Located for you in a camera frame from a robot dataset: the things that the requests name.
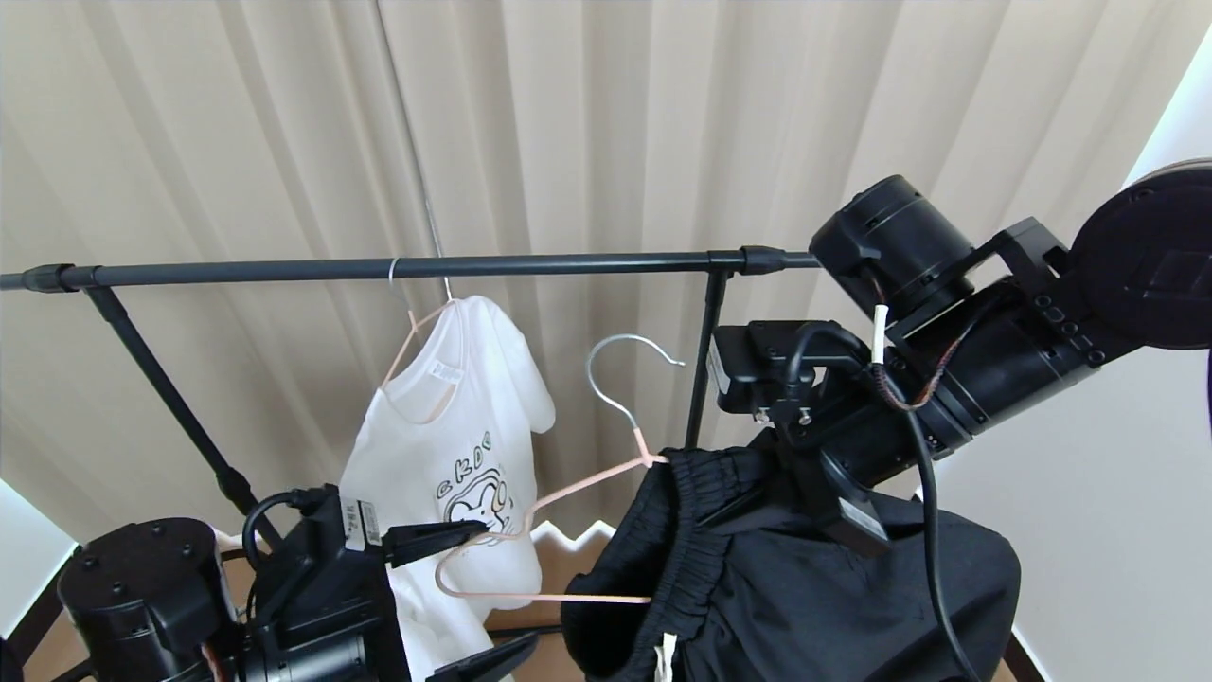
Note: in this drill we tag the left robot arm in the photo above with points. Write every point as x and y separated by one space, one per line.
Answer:
142 597

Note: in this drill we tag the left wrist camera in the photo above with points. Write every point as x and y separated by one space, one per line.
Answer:
322 568

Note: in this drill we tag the black clothes rack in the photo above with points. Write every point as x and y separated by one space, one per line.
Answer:
568 264

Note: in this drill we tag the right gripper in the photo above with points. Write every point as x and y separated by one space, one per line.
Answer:
852 445

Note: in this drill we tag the pink clothes hanger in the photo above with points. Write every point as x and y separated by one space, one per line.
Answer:
396 365
568 598

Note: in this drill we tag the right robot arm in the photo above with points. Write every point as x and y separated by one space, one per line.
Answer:
1023 350

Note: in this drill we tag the black garment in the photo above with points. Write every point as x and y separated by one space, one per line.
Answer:
805 606

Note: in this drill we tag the white printed T-shirt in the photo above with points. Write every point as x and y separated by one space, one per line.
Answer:
445 445

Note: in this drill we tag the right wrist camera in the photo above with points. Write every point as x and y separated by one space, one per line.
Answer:
757 369

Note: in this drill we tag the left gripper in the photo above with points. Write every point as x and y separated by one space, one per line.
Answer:
322 658

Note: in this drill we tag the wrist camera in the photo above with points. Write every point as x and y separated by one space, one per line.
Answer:
322 568
757 369

